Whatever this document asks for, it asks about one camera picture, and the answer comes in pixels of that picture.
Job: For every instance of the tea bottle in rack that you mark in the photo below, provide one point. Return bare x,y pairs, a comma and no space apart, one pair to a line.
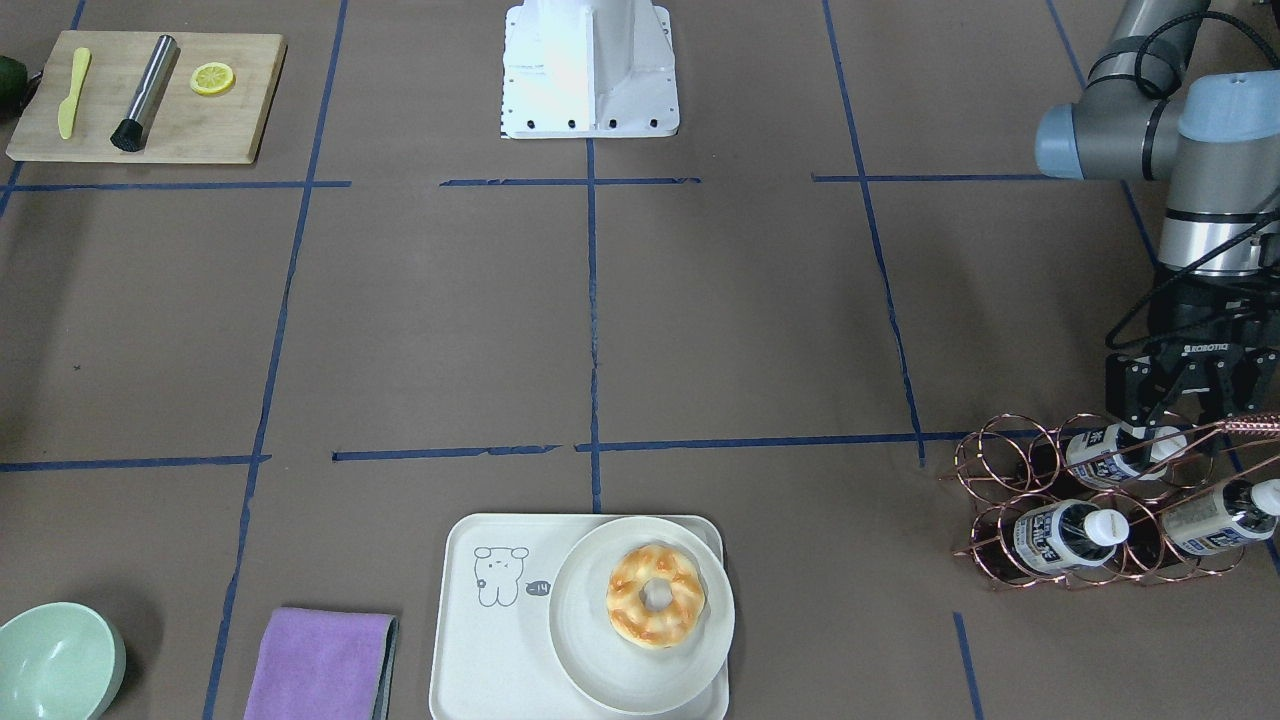
1232,514
1051,540

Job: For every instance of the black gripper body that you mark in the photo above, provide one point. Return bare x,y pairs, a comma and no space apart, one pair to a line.
1208,322

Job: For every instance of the green lime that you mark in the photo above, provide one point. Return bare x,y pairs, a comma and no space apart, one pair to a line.
14,82

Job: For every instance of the lemon slice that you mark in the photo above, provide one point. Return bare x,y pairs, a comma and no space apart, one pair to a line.
212,79

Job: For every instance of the tea bottle white cap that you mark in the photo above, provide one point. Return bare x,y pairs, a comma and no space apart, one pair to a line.
1105,458

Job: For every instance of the purple folded cloth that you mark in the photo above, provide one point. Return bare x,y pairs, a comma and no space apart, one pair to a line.
317,664

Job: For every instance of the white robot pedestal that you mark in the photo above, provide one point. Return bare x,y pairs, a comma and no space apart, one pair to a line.
589,69

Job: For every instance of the yellow plastic knife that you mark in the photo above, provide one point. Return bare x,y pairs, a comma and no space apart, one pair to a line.
68,107

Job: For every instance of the wooden cutting board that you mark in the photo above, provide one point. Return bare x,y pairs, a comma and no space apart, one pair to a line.
105,98

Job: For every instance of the beige serving tray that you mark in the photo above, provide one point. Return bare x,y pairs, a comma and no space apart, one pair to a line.
523,633

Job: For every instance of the metal muddler black tip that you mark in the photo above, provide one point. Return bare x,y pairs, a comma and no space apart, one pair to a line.
131,133

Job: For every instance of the white round plate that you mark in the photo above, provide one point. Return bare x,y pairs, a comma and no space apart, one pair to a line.
617,679

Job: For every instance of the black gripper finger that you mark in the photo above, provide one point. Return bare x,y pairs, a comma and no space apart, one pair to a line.
1135,407
1221,398

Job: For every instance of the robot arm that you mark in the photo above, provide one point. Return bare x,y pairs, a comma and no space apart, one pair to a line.
1188,96

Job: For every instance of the glazed donut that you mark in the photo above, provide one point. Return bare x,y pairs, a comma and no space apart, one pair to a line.
655,598

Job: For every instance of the copper wire bottle rack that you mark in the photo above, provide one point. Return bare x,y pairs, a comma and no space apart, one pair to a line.
986,467

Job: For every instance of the mint green bowl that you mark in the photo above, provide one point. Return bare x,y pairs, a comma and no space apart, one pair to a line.
60,660

